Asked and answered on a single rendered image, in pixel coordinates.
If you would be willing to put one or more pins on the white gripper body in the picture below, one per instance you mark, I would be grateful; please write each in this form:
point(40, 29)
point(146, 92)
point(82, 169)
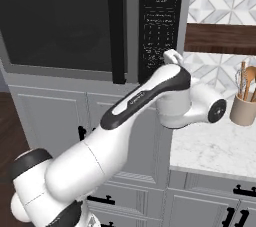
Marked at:
point(173, 57)

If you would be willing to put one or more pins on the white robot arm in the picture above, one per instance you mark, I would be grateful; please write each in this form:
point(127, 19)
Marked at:
point(110, 144)

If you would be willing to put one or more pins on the black and grey microwave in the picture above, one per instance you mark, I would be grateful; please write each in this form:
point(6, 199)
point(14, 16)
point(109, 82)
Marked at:
point(161, 21)

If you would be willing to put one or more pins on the dark glass microwave door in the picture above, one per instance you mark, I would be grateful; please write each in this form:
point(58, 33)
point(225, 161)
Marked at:
point(56, 21)

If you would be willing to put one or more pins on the grey base cupboard door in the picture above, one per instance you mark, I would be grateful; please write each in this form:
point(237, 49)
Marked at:
point(251, 214)
point(196, 211)

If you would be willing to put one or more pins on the metal whisk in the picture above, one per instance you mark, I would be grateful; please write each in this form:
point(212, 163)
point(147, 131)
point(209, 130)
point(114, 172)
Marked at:
point(238, 81)

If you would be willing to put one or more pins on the wooden spatula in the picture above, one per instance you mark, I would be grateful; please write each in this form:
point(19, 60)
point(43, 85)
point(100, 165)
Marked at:
point(243, 77)

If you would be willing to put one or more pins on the wooden spoon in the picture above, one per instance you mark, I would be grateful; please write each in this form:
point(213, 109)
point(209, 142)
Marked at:
point(250, 77)

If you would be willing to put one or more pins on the beige utensil pot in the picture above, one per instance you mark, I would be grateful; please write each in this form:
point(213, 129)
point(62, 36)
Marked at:
point(242, 111)

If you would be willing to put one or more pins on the grey drawer front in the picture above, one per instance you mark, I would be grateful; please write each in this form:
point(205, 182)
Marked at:
point(140, 222)
point(140, 197)
point(210, 184)

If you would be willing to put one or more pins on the dark wooden wall shelf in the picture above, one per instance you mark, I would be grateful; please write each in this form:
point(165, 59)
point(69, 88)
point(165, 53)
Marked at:
point(220, 39)

